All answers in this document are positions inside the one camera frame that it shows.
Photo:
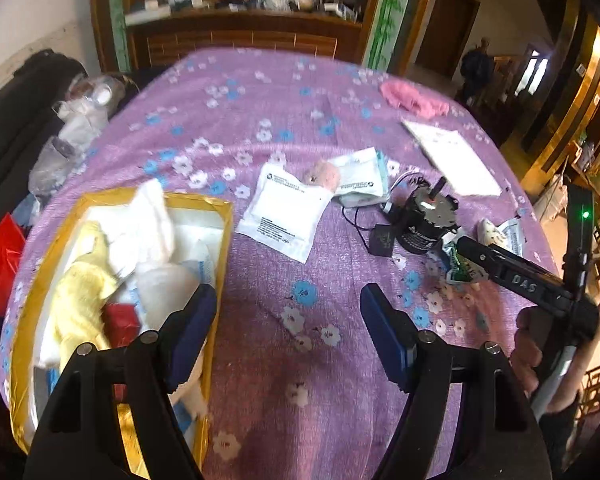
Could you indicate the person right hand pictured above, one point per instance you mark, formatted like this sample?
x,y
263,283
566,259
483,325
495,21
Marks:
x,y
526,356

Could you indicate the green white snack packet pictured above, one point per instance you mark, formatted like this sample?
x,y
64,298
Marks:
x,y
460,269

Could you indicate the black sofa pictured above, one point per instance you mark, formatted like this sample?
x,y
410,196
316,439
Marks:
x,y
28,119

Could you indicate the white paper sheet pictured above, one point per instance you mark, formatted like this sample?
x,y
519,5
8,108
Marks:
x,y
452,155

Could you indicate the black motor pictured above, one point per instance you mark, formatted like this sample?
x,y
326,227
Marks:
x,y
426,217

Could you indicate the black power adapter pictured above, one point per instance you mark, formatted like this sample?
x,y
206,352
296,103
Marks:
x,y
381,241

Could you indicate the wet wipes pack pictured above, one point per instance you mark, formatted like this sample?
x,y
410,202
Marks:
x,y
363,178

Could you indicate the wooden cabinet with mirror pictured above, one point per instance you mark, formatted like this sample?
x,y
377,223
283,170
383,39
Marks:
x,y
122,47

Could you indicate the clear plastic bag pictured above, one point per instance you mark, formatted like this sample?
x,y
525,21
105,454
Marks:
x,y
84,111

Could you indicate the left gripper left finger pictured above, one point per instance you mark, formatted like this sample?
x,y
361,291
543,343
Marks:
x,y
183,333

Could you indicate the purple floral tablecloth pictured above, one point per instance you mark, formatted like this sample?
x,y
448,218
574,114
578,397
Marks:
x,y
235,168

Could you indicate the pink cloth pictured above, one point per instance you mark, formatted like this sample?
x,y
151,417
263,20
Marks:
x,y
403,94

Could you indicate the red foil snack packet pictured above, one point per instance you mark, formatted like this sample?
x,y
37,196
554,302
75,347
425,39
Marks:
x,y
121,324

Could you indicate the silver foil packet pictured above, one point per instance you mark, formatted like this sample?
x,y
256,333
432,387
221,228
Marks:
x,y
507,235

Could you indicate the pink plush toy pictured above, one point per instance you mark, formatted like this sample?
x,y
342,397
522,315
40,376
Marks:
x,y
324,174

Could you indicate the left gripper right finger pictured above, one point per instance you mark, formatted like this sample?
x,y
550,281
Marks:
x,y
393,334

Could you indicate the red plastic bag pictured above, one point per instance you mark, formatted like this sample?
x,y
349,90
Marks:
x,y
11,247

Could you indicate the yellow towel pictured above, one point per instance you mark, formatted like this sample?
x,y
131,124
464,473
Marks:
x,y
80,294

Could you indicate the white towel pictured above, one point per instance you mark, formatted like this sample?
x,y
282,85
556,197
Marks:
x,y
140,234

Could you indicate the yellow taped foam box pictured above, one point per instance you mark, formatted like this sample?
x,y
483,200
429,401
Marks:
x,y
186,211

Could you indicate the white mailer pouch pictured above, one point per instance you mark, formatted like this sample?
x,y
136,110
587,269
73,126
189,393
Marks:
x,y
284,213

